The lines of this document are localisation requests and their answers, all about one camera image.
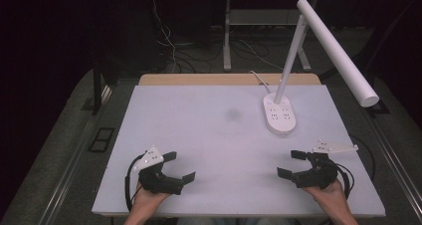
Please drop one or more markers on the grey metal desk frame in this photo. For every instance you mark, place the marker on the grey metal desk frame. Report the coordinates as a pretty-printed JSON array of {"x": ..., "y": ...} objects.
[{"x": 227, "y": 52}]

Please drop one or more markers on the metal floor rail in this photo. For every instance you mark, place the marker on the metal floor rail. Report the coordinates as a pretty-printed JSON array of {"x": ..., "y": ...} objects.
[
  {"x": 394, "y": 158},
  {"x": 71, "y": 165}
]

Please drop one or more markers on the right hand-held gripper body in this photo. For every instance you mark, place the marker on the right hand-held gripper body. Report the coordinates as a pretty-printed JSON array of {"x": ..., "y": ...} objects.
[{"x": 318, "y": 175}]

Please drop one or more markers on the white table board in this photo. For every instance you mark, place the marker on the white table board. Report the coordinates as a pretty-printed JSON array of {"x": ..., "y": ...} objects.
[{"x": 205, "y": 145}]

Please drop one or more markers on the person's right hand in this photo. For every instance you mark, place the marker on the person's right hand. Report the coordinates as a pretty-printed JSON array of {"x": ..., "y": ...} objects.
[{"x": 330, "y": 196}]

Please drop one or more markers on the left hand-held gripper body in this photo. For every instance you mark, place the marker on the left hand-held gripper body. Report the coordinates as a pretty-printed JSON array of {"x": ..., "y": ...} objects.
[{"x": 156, "y": 180}]

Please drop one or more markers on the person's left hand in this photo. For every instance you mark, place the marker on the person's left hand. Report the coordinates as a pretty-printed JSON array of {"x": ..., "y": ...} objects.
[{"x": 146, "y": 201}]

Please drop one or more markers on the white desk lamp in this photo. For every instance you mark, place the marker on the white desk lamp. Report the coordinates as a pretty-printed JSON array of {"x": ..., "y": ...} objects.
[{"x": 338, "y": 52}]

